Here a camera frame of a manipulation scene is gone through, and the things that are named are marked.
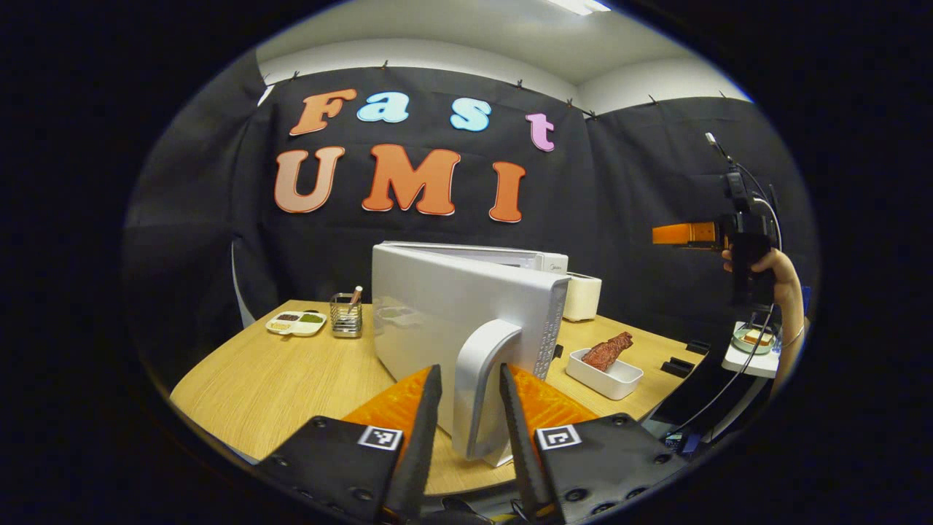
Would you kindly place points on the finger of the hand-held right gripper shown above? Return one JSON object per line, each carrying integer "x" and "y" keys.
{"x": 685, "y": 235}

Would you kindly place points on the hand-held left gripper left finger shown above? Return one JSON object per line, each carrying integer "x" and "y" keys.
{"x": 423, "y": 445}

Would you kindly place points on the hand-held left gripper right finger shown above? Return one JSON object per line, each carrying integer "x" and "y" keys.
{"x": 519, "y": 445}

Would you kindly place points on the red meat slice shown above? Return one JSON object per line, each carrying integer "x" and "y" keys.
{"x": 605, "y": 354}

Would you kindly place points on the white microwave oven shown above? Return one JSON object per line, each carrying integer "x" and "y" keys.
{"x": 437, "y": 313}

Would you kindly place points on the round glass dish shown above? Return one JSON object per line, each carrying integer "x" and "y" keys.
{"x": 738, "y": 341}

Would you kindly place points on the black block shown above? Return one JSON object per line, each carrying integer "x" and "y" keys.
{"x": 676, "y": 367}
{"x": 698, "y": 347}

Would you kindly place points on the white rectangular dish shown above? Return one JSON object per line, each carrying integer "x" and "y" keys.
{"x": 619, "y": 383}

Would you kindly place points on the white toaster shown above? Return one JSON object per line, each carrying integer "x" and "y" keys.
{"x": 583, "y": 299}

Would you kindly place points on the small white side table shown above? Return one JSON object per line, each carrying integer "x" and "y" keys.
{"x": 743, "y": 366}

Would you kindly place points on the thin pinkish stick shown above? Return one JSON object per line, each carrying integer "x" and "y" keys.
{"x": 356, "y": 295}

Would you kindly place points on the white divided condiment plate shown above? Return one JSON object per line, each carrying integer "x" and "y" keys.
{"x": 295, "y": 324}

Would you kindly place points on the ceiling light panel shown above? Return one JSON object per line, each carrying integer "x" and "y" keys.
{"x": 579, "y": 6}

